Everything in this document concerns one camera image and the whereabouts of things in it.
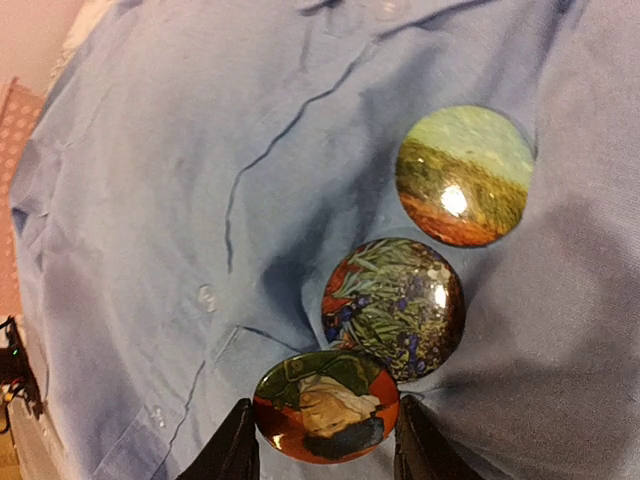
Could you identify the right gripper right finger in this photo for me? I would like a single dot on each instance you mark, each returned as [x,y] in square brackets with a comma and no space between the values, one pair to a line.
[421,451]

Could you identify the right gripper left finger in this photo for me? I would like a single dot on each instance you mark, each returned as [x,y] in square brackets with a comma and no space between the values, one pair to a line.
[232,453]

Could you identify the orange portrait round brooch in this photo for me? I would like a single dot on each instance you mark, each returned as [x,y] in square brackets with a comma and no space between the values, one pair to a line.
[326,407]

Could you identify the blue button-up shirt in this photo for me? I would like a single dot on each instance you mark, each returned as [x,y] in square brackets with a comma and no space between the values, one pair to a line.
[202,166]

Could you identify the dark floral round brooch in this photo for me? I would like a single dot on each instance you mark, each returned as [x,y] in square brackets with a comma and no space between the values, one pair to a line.
[398,301]

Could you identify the pink plastic basket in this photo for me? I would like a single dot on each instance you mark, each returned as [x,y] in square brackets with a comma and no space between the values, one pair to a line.
[20,111]

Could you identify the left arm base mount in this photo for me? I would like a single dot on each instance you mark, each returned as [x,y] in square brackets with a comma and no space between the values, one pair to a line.
[17,378]

